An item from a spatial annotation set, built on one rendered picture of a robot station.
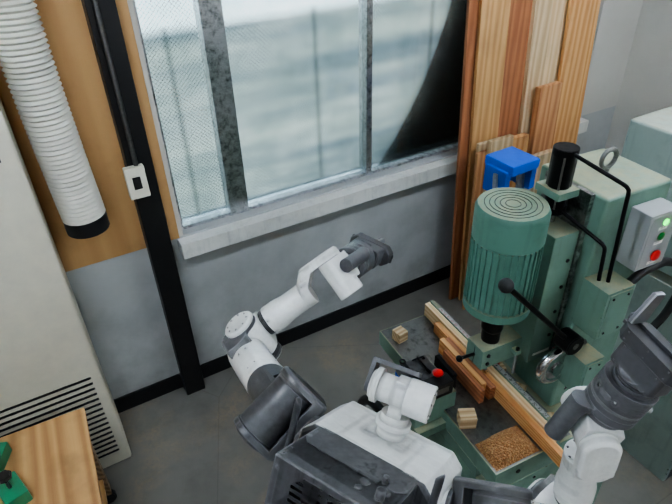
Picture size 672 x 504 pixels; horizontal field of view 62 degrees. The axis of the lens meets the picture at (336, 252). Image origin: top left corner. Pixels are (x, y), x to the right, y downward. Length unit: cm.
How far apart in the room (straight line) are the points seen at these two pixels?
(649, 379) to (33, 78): 180
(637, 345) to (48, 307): 186
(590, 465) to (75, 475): 164
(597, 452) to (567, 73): 258
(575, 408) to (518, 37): 232
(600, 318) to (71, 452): 175
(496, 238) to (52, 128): 143
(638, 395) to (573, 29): 255
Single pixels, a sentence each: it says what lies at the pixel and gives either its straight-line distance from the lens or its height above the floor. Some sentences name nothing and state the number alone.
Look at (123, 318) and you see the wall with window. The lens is 269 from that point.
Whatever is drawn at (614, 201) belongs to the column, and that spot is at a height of 151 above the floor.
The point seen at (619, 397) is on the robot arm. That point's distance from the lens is 98.
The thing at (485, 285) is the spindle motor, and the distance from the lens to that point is 143.
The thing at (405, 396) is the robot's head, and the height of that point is 143.
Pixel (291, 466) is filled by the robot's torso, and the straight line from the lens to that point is 92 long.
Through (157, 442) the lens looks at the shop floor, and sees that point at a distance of 286.
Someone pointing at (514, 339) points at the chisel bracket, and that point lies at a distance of 166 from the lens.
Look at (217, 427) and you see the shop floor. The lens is 283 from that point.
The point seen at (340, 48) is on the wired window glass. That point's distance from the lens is 264.
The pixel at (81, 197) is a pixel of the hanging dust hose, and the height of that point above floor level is 125.
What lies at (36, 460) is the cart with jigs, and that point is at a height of 53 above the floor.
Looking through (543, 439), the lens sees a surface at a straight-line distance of 162.
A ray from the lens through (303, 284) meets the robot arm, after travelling 133.
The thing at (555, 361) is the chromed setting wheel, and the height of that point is 105.
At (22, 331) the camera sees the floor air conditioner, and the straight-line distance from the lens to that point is 228.
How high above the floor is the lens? 217
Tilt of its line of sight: 34 degrees down
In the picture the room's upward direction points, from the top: 2 degrees counter-clockwise
